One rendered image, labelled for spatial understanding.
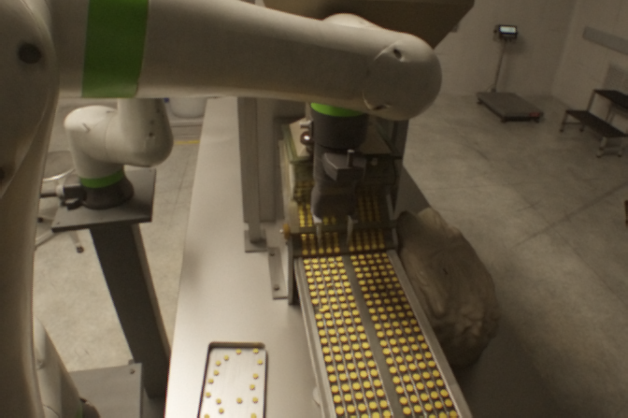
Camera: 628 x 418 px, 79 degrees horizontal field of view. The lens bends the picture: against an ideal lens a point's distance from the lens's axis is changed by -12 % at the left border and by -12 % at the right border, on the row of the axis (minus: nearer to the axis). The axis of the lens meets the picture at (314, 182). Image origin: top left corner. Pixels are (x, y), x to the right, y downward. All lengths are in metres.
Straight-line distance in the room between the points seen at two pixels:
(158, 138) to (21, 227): 0.78
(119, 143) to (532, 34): 5.01
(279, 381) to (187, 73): 0.66
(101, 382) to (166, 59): 0.58
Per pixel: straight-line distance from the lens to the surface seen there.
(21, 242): 0.26
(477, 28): 5.12
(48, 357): 0.58
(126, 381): 0.79
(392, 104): 0.49
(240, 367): 0.91
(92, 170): 1.15
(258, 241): 1.17
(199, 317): 1.01
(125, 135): 1.03
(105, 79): 0.37
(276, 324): 0.98
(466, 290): 0.86
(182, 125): 3.67
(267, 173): 1.18
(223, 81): 0.39
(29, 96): 0.21
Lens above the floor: 1.55
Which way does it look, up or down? 31 degrees down
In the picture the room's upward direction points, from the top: 3 degrees clockwise
